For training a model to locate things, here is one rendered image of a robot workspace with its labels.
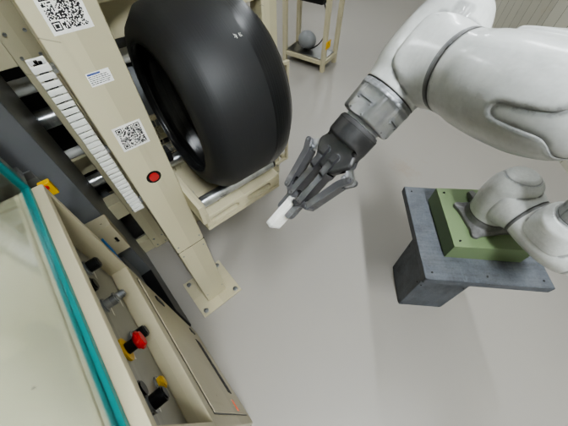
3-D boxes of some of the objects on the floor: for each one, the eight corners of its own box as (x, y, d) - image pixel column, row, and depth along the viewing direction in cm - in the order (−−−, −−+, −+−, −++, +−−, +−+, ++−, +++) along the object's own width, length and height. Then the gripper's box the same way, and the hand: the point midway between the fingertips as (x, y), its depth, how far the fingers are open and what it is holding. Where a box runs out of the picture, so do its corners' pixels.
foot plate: (204, 318, 165) (204, 317, 163) (182, 285, 177) (182, 284, 175) (242, 289, 175) (241, 288, 173) (218, 260, 187) (218, 259, 185)
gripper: (327, 94, 45) (243, 199, 53) (382, 140, 38) (277, 251, 47) (346, 113, 51) (268, 204, 59) (396, 155, 44) (302, 252, 53)
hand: (284, 213), depth 52 cm, fingers closed
